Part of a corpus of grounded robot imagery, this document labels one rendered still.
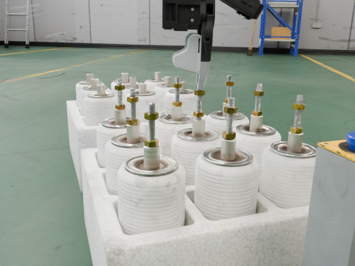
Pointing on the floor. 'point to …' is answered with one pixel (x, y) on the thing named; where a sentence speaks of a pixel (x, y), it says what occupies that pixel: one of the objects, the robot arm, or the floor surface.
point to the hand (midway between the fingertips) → (203, 81)
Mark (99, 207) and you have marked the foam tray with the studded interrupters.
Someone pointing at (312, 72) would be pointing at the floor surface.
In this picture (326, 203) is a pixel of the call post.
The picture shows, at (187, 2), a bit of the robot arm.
